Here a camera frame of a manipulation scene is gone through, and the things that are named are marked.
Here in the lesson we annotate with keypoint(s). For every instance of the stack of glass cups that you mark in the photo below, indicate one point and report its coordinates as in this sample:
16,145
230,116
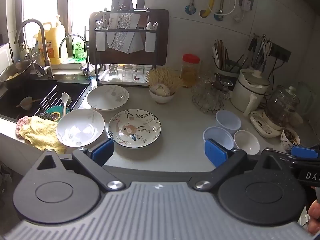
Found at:
207,91

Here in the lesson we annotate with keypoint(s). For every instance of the steel bowl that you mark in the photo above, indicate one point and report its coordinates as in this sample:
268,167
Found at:
15,76

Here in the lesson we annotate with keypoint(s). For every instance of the small patterned bowl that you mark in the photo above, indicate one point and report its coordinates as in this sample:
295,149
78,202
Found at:
287,140

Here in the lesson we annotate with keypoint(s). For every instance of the white ceramic bowl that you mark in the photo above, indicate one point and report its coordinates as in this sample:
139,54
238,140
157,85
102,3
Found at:
246,142

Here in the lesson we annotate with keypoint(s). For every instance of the plain steel cleaver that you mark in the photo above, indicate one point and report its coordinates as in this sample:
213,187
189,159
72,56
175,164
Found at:
137,43

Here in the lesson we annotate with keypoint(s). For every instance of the white cutlery holder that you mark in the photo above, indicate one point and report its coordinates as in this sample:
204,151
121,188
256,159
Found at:
150,42
101,41

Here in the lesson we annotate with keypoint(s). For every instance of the pale green container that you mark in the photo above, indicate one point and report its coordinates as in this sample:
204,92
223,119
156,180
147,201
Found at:
307,95

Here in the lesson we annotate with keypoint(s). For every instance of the floral patterned plate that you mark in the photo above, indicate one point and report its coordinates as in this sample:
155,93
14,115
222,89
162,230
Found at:
135,127

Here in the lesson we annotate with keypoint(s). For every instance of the roll-up sink drying rack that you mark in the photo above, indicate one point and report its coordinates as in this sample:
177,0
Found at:
53,96

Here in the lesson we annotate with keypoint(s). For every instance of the clear drinking glass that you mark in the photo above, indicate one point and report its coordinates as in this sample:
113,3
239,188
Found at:
140,72
127,71
113,70

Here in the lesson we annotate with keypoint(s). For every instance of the steel wool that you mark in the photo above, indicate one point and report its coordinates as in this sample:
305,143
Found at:
45,116

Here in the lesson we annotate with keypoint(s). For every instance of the white electric pot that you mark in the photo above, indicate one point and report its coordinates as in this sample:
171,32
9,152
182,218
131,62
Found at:
247,95

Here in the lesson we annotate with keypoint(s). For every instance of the patterned steel cleaver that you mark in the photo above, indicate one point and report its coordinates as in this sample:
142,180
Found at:
122,36

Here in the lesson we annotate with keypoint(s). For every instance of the green bottle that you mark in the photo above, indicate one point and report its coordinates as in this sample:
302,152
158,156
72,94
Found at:
78,48

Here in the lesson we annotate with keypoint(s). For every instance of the black sink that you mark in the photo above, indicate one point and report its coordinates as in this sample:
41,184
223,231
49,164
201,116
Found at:
15,97

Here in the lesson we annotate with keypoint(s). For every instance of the pink cloth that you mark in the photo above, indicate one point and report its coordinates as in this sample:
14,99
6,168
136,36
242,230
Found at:
21,126

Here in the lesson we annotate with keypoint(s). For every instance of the wall socket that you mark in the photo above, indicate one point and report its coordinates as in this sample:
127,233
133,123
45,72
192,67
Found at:
246,1

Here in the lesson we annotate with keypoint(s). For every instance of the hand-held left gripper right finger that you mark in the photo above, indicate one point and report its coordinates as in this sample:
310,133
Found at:
215,152

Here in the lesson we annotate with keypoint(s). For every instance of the chrome faucet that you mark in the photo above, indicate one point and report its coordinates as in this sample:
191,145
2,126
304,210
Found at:
63,41

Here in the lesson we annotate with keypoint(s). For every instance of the black cooking utensils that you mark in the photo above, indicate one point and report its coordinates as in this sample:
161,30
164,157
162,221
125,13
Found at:
237,62

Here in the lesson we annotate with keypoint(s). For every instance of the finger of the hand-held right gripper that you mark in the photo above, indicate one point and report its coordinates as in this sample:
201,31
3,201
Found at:
303,152

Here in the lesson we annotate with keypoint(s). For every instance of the bundle of dried noodles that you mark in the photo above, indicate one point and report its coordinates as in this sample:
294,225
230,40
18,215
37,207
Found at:
165,77

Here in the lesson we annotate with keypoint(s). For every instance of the white bowl holding garlic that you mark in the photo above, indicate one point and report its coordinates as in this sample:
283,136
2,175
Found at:
161,99

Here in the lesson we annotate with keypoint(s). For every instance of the bundle of chopsticks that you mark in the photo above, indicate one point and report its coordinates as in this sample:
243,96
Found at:
220,52

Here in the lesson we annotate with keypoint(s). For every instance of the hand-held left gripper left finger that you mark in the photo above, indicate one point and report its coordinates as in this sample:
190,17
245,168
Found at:
102,152

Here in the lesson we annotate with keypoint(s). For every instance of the glass electric kettle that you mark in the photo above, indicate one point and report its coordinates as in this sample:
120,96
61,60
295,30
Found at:
280,107

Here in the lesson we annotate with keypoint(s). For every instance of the purple-skinned garlic bulb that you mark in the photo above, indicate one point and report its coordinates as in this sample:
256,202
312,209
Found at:
162,90

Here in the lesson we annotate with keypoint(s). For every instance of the window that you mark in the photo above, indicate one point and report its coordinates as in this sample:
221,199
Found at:
75,10

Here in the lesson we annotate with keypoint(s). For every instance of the yellow detergent bottle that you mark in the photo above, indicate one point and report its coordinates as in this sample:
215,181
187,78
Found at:
53,45

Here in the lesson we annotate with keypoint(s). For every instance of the tall dark faucet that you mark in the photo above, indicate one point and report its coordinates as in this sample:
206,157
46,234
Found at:
45,42

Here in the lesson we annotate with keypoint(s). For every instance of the green scrubber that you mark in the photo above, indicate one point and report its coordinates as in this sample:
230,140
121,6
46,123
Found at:
55,113

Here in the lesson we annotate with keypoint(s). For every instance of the hanging kitchen utensils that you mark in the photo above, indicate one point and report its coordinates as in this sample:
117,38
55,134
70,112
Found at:
261,48

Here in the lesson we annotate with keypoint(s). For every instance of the clear jar with red lid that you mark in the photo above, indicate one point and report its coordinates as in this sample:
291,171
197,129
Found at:
190,72

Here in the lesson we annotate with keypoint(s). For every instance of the person's right hand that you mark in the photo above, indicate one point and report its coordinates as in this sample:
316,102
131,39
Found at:
314,218

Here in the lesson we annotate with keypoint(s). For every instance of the yellow cloth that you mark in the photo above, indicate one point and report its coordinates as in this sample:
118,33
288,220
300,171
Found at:
40,135

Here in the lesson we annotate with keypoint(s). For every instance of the white drip tray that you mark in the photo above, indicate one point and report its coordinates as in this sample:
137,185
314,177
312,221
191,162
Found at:
125,80

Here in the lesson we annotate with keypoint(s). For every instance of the black wall outlet strip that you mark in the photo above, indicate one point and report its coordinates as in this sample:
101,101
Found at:
282,52

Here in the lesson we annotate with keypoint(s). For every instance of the white spoon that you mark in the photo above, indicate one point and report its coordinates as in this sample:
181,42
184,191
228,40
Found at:
65,100

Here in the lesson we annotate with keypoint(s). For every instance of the chopstick holder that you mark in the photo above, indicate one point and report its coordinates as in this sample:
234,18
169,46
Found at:
226,76

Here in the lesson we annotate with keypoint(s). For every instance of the pale blue plastic bowl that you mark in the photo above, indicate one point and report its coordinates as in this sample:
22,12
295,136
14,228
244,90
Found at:
228,121
218,135

